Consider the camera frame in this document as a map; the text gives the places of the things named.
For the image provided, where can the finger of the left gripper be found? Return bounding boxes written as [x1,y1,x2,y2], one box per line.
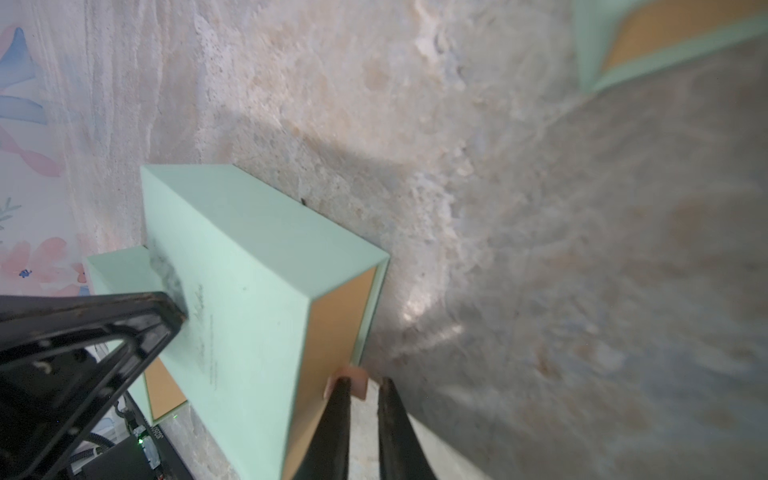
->
[0,291,188,480]

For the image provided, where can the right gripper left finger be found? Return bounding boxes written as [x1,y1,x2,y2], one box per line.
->
[293,377,351,480]

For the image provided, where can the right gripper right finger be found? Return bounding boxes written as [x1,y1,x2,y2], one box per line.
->
[377,377,437,480]

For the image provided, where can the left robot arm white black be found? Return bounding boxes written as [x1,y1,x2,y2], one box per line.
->
[1,292,185,479]

